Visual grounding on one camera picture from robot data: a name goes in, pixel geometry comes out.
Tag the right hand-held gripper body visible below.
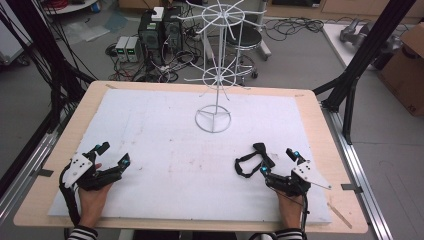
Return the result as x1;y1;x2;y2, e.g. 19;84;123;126
264;159;333;198

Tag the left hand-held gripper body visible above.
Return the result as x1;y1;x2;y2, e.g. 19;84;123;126
61;151;123;192

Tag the black bow tie with strap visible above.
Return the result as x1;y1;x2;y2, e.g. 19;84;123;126
234;142;276;179

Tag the person's right hand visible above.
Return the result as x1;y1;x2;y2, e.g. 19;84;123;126
270;185;305;232

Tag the person's left hand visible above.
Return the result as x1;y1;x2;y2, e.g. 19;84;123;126
77;162;115;229

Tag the thin wooden stick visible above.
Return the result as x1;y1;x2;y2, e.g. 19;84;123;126
326;201;353;230

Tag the white foam mat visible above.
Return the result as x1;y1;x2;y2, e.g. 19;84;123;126
48;87;333;225

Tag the grey power supply unit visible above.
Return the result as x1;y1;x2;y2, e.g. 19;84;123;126
125;36;142;63
114;35;130;63

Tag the black computer tower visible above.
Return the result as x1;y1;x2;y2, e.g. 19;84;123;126
137;11;165;66
162;5;185;54

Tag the black round stool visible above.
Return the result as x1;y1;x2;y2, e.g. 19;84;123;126
225;22;265;80

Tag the brown cardboard box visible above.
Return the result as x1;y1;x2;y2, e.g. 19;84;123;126
377;22;424;118

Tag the grey device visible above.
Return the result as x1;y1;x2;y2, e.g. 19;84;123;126
339;17;372;45

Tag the white power adapter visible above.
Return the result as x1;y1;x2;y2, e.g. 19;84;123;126
150;6;165;23

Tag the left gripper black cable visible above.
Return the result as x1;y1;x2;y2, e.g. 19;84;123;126
58;163;82;228

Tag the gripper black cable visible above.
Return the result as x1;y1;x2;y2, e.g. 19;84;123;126
58;163;82;228
283;189;311;240

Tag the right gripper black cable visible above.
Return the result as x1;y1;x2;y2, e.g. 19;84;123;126
283;189;311;240

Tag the aluminium rail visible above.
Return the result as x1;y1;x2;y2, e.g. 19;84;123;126
0;131;64;221
321;103;396;240

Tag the black metal frame strut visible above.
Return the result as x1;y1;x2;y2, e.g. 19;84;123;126
5;0;95;134
312;0;418;146

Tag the white wire display rack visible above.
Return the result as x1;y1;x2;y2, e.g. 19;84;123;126
175;0;268;134

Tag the black floor cable bundle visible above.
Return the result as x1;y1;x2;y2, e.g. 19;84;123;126
265;15;325;43

